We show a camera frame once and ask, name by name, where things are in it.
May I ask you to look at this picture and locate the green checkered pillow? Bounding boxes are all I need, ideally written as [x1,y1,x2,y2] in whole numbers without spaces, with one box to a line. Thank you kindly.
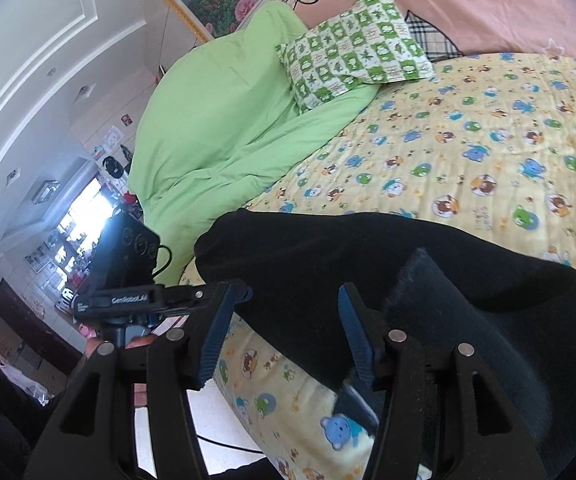
[276,0,434,113]

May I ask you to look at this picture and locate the green duvet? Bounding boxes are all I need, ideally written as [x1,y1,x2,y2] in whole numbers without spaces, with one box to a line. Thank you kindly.
[128,1,378,285]

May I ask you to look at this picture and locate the black fleece pants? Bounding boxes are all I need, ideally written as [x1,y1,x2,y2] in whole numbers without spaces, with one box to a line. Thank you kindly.
[195,210,576,479]

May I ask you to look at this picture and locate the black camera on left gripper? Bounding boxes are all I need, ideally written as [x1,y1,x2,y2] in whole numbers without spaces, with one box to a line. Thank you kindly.
[90,210,160,290]

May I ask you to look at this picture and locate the person's left hand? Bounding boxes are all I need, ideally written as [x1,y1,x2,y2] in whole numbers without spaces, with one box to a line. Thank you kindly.
[84,334,158,408]

